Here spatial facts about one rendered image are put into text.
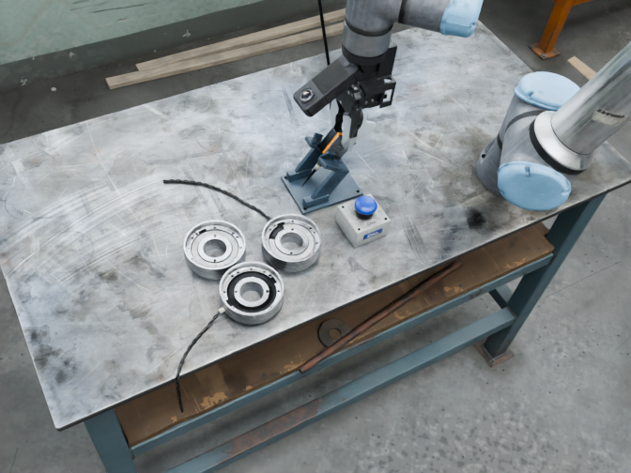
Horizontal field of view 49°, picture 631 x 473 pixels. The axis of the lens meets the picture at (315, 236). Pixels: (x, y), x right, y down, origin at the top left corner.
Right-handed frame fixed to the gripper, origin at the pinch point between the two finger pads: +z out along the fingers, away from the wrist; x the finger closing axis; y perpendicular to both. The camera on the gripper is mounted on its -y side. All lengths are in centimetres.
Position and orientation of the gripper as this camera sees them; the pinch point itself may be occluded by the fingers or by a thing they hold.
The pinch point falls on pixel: (339, 139)
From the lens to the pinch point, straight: 124.9
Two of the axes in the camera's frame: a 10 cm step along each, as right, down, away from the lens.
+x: -4.4, -7.4, 5.2
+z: -0.8, 6.0, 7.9
